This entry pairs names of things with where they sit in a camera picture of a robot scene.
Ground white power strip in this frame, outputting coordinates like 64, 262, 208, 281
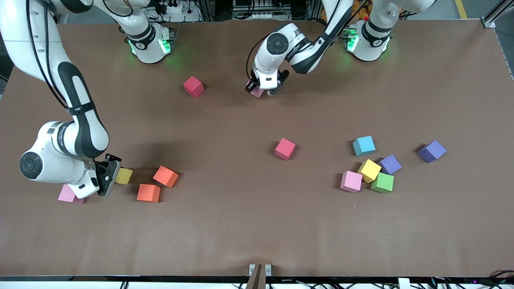
155, 0, 189, 14

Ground small metal table bracket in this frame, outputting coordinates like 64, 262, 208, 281
249, 264, 272, 277

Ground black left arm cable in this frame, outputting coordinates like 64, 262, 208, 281
246, 34, 274, 83

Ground brown paper table cover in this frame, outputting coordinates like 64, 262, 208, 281
0, 20, 514, 277

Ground red foam cube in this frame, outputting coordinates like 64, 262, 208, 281
275, 138, 296, 161
183, 76, 205, 98

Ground pile of orange fruits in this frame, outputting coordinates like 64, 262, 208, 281
349, 0, 371, 20

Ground aluminium frame profile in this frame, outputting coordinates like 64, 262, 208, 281
482, 0, 514, 28

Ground orange foam cube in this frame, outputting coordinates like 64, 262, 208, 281
153, 165, 179, 188
137, 184, 161, 203

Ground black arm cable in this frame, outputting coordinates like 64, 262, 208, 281
25, 0, 71, 109
246, 34, 274, 83

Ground brown mounting bar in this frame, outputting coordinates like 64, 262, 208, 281
246, 264, 266, 289

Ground white rack device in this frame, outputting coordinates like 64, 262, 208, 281
233, 0, 281, 20

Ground cyan foam cube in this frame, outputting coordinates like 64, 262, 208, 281
353, 136, 376, 157

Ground green foam cube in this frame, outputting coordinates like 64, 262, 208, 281
371, 173, 394, 194

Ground purple foam cube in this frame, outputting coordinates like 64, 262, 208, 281
379, 155, 402, 175
418, 140, 447, 163

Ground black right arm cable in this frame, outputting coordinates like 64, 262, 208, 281
25, 0, 71, 109

